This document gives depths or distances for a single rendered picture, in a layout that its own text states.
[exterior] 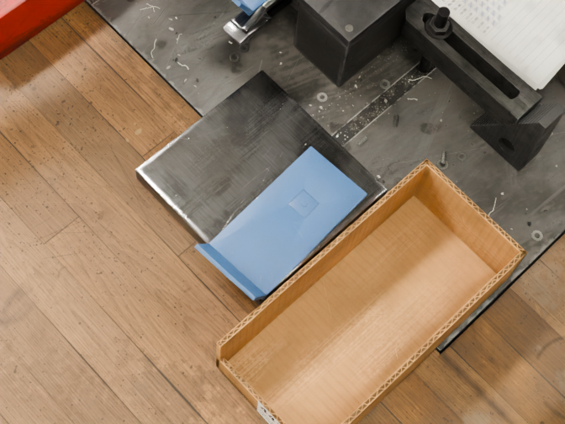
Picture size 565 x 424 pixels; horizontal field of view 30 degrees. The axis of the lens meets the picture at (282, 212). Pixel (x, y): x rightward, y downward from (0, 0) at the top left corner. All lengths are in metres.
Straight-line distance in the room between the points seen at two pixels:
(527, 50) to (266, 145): 0.27
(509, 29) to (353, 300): 0.31
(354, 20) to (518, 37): 0.17
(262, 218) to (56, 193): 0.19
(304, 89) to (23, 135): 0.27
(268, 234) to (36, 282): 0.21
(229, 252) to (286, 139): 0.13
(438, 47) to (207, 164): 0.24
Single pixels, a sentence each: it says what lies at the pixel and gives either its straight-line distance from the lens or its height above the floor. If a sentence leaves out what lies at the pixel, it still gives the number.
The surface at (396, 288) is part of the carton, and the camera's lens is 0.96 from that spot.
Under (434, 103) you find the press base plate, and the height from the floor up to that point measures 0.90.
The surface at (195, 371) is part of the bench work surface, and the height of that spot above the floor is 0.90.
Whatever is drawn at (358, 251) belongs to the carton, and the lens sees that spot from 0.96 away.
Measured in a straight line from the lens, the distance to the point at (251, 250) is 0.94.
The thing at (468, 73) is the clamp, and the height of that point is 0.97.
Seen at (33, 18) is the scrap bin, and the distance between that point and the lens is 1.05.
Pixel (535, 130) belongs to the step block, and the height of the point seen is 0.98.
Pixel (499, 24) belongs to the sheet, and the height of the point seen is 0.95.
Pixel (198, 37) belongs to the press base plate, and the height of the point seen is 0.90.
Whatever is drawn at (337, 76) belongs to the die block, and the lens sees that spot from 1.03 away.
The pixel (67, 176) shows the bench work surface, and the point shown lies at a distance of 1.00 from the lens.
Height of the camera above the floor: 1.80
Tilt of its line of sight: 67 degrees down
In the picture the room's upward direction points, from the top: 9 degrees clockwise
